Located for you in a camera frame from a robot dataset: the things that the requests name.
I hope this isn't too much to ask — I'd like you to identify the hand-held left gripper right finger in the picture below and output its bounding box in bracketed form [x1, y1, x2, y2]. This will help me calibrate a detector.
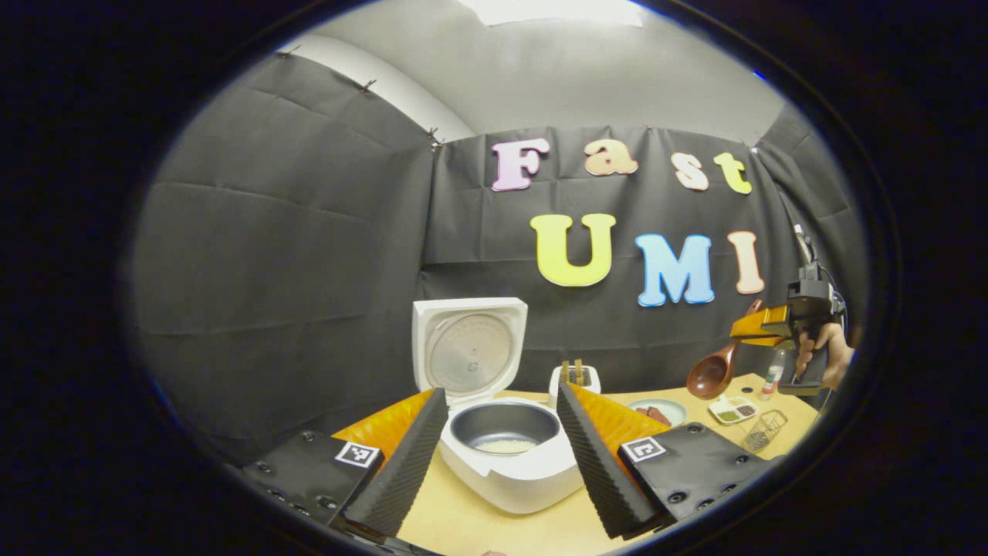
[556, 382, 773, 540]

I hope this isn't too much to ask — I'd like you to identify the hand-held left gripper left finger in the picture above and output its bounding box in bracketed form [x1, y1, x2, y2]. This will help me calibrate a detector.
[243, 388, 450, 540]

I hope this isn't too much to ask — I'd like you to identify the brown wooden spoon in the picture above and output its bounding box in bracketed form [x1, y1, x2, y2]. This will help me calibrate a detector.
[687, 300, 765, 400]

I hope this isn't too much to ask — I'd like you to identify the white rice cooker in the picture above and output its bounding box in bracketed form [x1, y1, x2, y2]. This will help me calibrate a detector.
[411, 297, 585, 516]

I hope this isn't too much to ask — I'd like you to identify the clear water bottle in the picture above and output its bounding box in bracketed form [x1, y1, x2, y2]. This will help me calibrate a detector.
[763, 347, 787, 401]

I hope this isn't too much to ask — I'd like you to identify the white divided bean dish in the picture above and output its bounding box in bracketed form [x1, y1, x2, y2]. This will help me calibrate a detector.
[709, 395, 759, 425]

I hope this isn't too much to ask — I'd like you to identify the white toaster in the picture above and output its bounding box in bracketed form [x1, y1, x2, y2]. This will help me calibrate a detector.
[548, 364, 601, 410]

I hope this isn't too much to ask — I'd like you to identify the pale green plate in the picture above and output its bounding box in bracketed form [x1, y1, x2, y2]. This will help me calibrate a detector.
[627, 398, 688, 428]

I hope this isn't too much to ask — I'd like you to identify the black backdrop cloth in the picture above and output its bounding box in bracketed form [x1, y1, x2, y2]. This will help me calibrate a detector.
[127, 50, 869, 464]

